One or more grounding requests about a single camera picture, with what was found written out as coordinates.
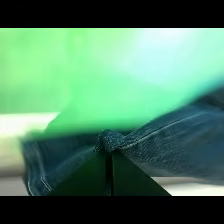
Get dark blue jeans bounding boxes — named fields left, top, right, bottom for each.
left=20, top=87, right=224, bottom=197

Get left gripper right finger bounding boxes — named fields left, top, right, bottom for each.
left=111, top=149, right=171, bottom=197

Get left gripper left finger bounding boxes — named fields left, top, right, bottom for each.
left=49, top=150, right=107, bottom=197

